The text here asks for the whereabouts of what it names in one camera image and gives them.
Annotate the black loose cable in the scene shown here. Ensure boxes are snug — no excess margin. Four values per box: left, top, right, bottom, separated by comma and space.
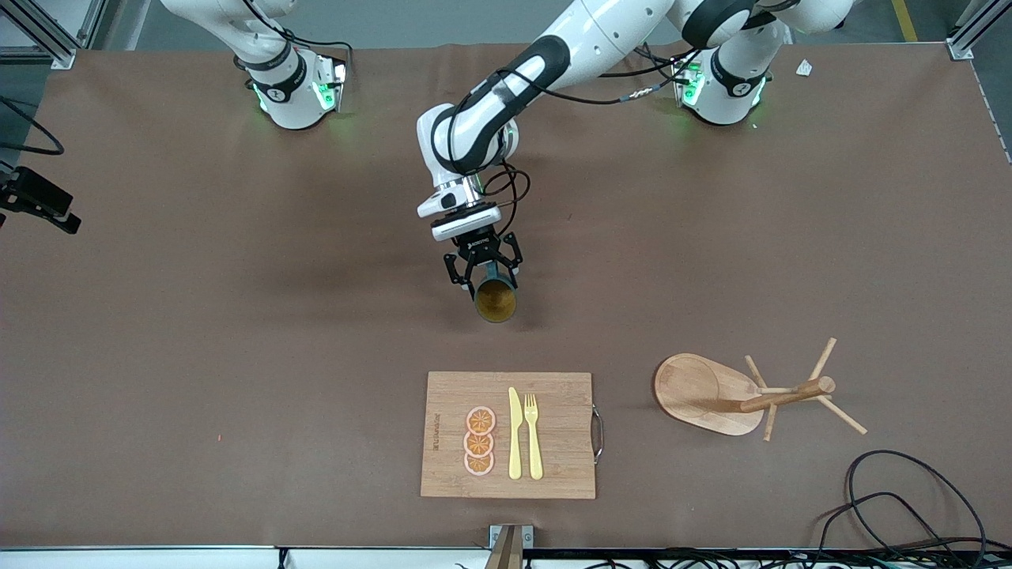
813, 492, 961, 569
845, 450, 990, 569

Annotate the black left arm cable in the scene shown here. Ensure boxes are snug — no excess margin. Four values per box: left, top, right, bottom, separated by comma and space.
433, 43, 714, 239

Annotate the yellow plastic fork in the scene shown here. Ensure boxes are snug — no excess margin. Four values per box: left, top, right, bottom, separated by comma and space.
523, 394, 546, 482

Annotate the wooden mug tree stand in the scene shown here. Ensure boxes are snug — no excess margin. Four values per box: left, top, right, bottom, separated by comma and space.
653, 337, 869, 443

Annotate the grey metal bracket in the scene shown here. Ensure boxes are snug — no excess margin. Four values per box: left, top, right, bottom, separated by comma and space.
484, 523, 535, 569

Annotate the dark teal cup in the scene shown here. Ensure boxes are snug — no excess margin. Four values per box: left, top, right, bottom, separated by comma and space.
472, 265, 519, 326

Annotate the wooden cutting board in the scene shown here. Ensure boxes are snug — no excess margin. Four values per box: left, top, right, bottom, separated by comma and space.
420, 371, 606, 500

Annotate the yellow plastic knife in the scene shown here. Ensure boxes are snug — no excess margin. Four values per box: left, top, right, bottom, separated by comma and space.
508, 386, 524, 481

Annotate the aluminium frame profile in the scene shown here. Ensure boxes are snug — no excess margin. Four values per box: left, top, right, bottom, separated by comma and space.
0, 0, 108, 71
945, 0, 999, 62

